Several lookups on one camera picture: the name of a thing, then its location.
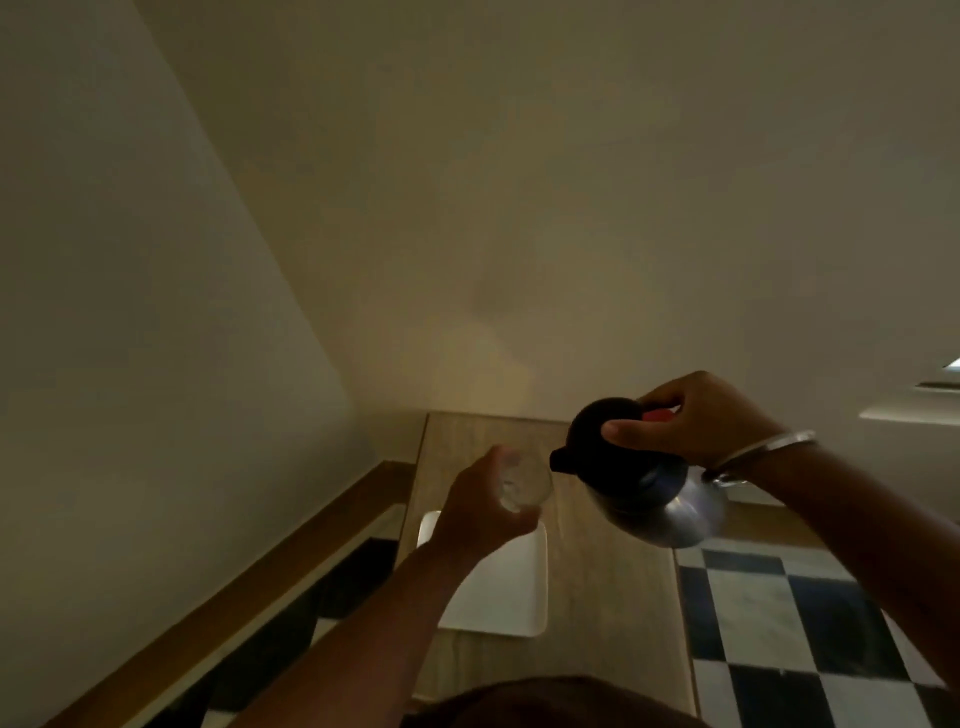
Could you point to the silver bangle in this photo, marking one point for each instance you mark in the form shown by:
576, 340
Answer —
757, 450

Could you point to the person's right forearm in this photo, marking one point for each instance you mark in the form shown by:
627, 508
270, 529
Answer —
870, 540

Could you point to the person's left forearm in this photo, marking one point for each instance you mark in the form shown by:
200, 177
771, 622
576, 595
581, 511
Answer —
360, 645

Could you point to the person's left hand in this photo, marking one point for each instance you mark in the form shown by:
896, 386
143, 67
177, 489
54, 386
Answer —
469, 510

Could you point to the white rectangular tray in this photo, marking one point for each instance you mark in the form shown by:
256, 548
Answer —
502, 592

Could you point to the steel flask with black lid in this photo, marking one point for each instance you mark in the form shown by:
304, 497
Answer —
637, 487

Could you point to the person's right hand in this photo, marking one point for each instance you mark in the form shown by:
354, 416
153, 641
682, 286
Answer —
709, 424

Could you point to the person's right thumb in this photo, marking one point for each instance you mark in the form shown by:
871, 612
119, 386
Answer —
630, 433

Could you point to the person's left fingers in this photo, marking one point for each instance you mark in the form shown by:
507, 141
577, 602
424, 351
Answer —
501, 469

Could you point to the clear drinking glass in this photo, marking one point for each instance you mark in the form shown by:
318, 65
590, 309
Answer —
531, 484

